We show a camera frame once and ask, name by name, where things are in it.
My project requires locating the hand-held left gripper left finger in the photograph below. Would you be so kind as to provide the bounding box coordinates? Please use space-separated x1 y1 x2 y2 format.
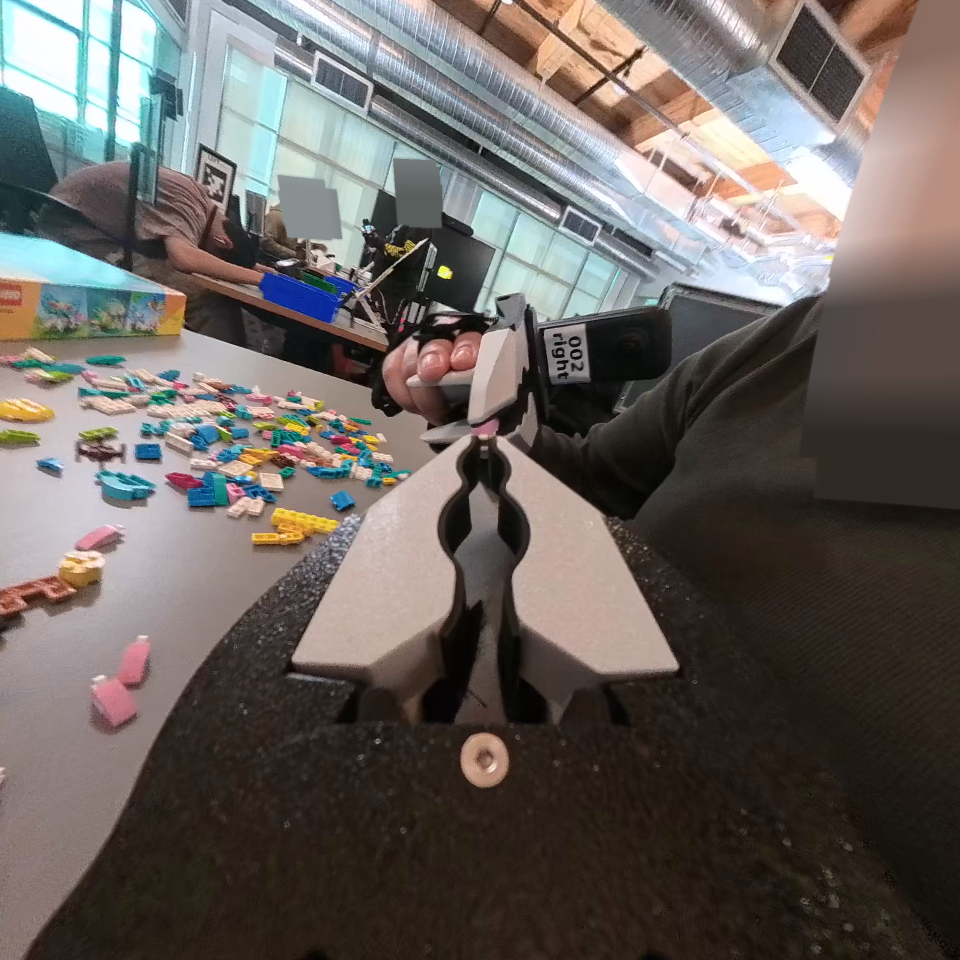
292 435 480 722

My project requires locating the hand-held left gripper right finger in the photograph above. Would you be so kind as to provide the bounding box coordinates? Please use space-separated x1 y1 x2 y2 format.
486 439 681 722

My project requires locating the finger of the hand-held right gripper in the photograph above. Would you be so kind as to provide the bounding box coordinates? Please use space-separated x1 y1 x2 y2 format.
466 328 528 428

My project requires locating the pile of colourful toy bricks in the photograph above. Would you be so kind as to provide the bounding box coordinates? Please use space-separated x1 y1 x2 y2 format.
0 346 414 525

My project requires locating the person's right forearm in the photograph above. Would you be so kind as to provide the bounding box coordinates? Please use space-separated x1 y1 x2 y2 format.
525 296 826 520

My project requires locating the grey desk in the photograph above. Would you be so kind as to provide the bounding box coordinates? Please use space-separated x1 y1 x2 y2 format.
0 330 452 960

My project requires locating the large yellow plate brick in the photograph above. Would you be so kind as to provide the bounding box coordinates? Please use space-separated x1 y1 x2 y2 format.
252 508 342 547

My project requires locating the black monitor on stand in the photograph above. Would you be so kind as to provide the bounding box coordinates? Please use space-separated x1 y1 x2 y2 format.
431 220 497 312

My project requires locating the wooden work table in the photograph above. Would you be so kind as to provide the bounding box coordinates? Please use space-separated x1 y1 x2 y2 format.
191 269 391 353

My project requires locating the blue storage bin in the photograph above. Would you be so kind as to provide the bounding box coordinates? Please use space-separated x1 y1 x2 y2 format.
258 272 357 323

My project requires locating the person's torso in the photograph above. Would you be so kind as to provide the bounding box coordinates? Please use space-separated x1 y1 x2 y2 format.
633 450 960 960

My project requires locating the large frosted window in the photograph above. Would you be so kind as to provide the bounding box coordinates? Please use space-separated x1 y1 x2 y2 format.
217 44 639 316

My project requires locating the teal arch brick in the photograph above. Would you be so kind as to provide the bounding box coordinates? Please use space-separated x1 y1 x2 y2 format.
96 469 157 500

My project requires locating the yellow round brick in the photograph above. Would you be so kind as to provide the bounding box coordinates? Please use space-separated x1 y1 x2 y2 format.
57 551 106 588

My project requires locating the white ceiling vent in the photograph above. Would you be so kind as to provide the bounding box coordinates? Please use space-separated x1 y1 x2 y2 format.
773 0 871 124
311 51 375 113

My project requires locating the black white marker sign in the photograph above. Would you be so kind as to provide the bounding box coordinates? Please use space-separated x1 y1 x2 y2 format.
197 144 237 211

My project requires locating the yellow cardboard toy box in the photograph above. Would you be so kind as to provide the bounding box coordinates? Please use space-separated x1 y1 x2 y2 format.
0 232 188 341

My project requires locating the black office chair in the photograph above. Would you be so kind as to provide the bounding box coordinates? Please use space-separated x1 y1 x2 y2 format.
0 85 60 233

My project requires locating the teal framed window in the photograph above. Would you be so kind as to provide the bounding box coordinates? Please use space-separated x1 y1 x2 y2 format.
0 0 181 151

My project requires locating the silver ceiling duct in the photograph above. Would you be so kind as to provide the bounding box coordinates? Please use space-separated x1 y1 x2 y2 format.
278 0 864 264

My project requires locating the orange bracket brick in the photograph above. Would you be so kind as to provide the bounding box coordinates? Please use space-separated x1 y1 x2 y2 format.
0 576 78 617

